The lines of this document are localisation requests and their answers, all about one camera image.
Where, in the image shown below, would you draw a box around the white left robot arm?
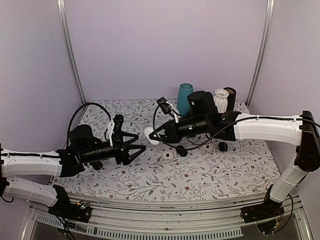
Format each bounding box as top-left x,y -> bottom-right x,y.
0,131 -> 146,217

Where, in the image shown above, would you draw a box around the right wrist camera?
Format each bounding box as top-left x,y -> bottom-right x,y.
156,97 -> 172,115

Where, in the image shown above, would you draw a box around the teal tall vase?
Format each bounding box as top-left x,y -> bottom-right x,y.
176,83 -> 194,115

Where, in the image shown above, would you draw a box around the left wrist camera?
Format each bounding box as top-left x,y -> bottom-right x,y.
104,114 -> 124,147

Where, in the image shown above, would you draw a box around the white ribbed vase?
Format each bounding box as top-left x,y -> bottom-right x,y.
213,88 -> 229,113

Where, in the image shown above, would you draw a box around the white earbud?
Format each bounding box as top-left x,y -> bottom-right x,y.
218,142 -> 228,152

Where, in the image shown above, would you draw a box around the floral patterned table mat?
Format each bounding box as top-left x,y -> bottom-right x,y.
52,100 -> 280,202

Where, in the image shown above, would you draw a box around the aluminium frame post left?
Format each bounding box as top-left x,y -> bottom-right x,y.
56,0 -> 87,104

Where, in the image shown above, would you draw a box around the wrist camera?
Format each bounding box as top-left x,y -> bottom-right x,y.
104,114 -> 124,147
156,97 -> 172,115

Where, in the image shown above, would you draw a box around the black earbud charging case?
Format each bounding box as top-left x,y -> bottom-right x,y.
90,160 -> 103,171

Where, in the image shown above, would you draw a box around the cream case with black oval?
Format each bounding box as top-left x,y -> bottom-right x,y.
161,152 -> 174,160

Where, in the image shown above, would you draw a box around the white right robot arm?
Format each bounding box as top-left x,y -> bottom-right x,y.
144,110 -> 320,218

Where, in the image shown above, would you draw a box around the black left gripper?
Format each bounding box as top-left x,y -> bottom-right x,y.
80,131 -> 146,165

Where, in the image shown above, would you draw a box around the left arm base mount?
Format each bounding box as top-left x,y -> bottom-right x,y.
48,184 -> 92,223

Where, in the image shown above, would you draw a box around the aluminium frame post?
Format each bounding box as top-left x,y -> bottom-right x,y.
245,0 -> 275,109
56,0 -> 87,104

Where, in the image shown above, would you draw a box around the aluminium front rail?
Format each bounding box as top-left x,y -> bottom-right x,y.
27,192 -> 308,240

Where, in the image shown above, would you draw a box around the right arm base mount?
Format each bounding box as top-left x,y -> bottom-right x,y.
240,185 -> 285,223

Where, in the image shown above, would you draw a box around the white earbud charging case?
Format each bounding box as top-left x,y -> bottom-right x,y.
144,126 -> 160,146

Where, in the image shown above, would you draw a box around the aluminium frame post right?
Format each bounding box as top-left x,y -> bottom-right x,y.
245,0 -> 275,109

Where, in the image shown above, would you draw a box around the black cylinder vase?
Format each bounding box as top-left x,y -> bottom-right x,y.
223,87 -> 237,112

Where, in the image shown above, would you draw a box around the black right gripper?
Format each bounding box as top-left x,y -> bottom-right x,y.
148,116 -> 209,145

